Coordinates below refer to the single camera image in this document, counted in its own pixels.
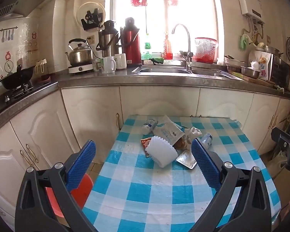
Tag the white mug green print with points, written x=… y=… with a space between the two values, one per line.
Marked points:
x=120 y=61

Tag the red thermos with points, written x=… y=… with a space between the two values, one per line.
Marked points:
x=131 y=43

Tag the brown bread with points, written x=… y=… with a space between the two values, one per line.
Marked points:
x=180 y=143

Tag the beige plastic holder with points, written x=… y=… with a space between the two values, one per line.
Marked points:
x=41 y=66

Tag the wall socket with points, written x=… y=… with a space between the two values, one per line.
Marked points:
x=90 y=39

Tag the white water heater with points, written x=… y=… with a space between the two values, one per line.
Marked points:
x=251 y=0

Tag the red plastic stool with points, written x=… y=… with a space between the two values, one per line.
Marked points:
x=82 y=195

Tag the white floral cloth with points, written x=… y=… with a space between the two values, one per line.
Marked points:
x=264 y=67

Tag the red plastic basket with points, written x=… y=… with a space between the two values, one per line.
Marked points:
x=205 y=50

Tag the white blue plastic bag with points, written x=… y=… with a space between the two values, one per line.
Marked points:
x=168 y=131

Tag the glass pot lid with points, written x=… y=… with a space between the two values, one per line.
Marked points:
x=87 y=7

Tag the red bottle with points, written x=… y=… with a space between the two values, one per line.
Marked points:
x=168 y=50

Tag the grey kitchen countertop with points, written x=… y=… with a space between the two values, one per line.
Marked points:
x=159 y=82

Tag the blue checkered tablecloth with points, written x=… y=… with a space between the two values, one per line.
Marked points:
x=159 y=198

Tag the plain white mug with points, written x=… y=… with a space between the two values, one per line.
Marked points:
x=107 y=65

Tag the white tissue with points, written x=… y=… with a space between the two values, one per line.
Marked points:
x=193 y=133

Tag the silver foil packet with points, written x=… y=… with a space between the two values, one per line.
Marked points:
x=186 y=160

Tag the black wok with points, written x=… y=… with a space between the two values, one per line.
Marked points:
x=17 y=77

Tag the glass cup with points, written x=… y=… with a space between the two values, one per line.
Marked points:
x=96 y=65

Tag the steel bowl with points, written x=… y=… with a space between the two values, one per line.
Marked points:
x=250 y=72

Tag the steel basin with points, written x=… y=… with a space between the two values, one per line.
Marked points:
x=272 y=50

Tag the green bottle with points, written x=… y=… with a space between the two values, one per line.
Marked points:
x=148 y=47

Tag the silver thermos pot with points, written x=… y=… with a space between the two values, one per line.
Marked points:
x=107 y=41

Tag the clear plastic bottle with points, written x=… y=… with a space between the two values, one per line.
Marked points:
x=206 y=139
x=148 y=125

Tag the white round bundle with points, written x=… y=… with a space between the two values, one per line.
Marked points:
x=255 y=65

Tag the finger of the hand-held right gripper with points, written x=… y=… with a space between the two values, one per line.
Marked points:
x=282 y=137

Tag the kitchen window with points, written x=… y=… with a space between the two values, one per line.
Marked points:
x=191 y=9

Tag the steel sink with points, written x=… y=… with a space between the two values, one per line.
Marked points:
x=164 y=71

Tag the steel kettle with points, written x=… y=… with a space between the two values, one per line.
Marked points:
x=81 y=55

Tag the utensil wall sticker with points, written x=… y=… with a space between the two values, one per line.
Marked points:
x=7 y=35

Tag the white induction cooker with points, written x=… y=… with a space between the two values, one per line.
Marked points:
x=81 y=69

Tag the gas stove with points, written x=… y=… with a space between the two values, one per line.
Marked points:
x=12 y=94

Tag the black lid rack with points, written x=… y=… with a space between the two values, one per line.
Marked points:
x=93 y=19

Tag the green cloth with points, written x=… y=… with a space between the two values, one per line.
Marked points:
x=157 y=61

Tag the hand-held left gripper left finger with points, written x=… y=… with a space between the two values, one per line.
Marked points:
x=83 y=164

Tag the steel faucet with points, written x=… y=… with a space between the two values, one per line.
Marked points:
x=189 y=43

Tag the water heater pipes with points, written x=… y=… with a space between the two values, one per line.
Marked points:
x=250 y=29

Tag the red sachet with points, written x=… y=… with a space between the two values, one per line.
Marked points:
x=145 y=143

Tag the white scalloped plastic basket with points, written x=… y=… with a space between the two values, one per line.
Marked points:
x=160 y=153

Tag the wooden cutting board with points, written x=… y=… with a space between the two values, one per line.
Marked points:
x=258 y=81

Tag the black toaster oven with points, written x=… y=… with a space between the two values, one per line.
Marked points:
x=280 y=71

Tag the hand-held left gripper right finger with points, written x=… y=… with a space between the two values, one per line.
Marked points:
x=205 y=166

